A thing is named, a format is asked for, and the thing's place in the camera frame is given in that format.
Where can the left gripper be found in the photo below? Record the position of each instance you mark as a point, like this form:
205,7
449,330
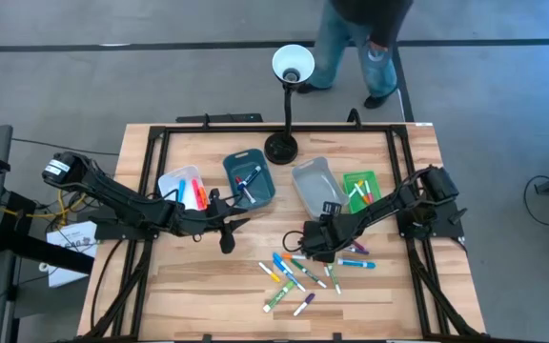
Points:
219,219

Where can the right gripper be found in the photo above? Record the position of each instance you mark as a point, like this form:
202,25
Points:
327,233

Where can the red Expo marker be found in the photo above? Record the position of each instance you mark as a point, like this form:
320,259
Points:
248,194

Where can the short blue marker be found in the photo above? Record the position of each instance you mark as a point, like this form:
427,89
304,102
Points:
281,262

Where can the dark green thin marker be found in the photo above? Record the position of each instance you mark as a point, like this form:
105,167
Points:
310,275

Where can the orange highlighter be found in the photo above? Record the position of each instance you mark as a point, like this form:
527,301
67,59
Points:
204,197

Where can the blue Expo marker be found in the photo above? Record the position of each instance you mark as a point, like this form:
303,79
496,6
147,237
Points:
251,176

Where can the blue thin marker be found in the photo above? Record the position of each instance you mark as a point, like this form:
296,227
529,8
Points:
296,282

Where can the light green thin marker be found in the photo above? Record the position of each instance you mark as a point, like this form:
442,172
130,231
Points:
334,281

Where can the pink highlighter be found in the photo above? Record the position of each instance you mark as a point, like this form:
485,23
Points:
196,190

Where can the light blue marker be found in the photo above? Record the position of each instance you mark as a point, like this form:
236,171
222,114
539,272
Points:
358,263

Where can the blue highlighter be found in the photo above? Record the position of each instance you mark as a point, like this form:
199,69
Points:
181,190

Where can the green Expo marker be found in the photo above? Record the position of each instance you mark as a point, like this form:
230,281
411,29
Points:
279,296

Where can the pink cap white marker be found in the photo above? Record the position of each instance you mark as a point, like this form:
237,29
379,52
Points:
369,190

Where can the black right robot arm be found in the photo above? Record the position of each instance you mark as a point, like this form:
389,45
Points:
389,205

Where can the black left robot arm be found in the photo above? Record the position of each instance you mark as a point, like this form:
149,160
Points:
112,195

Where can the teal plastic bin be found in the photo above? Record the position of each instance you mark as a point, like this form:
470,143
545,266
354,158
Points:
265,190

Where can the grey plastic bin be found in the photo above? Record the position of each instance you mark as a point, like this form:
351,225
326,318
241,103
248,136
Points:
315,186

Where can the white plastic bin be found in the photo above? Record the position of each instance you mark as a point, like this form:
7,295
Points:
167,183

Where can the black desk lamp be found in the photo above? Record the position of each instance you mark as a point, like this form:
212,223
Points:
281,150

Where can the green mesh basket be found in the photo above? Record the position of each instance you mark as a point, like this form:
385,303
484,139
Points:
377,190

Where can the black power strip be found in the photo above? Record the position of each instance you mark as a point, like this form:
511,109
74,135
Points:
217,118

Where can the black clamp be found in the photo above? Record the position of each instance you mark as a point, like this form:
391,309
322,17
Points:
353,116

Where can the white label sticker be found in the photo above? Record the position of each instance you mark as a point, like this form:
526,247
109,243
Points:
423,124

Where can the white cardboard box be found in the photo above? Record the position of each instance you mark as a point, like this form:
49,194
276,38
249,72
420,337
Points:
72,267

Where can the person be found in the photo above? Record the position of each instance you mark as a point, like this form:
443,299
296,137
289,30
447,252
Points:
336,47

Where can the black metal stand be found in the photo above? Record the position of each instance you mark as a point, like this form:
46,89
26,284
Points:
41,248

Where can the person's hand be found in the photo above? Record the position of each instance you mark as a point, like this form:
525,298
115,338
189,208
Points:
377,50

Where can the black aluminium table frame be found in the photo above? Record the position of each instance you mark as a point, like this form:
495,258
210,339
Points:
231,128

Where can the black edge bracket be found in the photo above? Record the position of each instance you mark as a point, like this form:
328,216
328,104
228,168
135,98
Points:
337,337
206,338

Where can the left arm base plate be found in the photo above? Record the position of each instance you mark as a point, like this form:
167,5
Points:
112,231

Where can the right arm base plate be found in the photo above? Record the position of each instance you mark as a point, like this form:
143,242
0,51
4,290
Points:
446,226

